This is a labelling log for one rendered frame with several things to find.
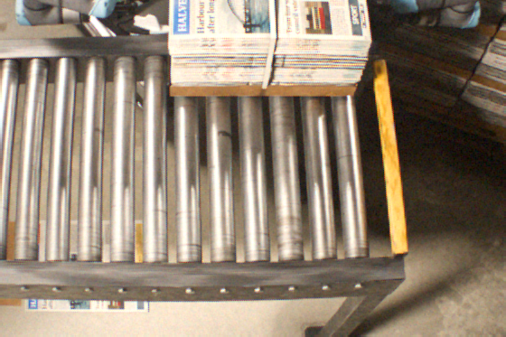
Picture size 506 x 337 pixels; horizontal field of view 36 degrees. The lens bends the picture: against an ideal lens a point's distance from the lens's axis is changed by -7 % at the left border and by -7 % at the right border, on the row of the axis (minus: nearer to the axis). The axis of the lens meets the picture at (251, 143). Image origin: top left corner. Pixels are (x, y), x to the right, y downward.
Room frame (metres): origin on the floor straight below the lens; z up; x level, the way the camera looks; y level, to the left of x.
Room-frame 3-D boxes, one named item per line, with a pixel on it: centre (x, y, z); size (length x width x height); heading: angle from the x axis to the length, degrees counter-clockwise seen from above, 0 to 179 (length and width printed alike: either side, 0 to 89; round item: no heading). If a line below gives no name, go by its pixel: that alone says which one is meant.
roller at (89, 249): (0.61, 0.31, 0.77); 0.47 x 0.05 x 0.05; 12
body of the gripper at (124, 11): (0.96, 0.36, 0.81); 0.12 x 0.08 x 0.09; 102
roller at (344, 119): (0.72, -0.20, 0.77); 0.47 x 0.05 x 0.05; 12
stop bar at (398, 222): (0.72, -0.28, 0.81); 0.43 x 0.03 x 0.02; 12
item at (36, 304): (0.59, 0.41, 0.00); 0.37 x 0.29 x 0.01; 102
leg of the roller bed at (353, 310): (0.48, -0.31, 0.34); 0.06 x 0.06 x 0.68; 12
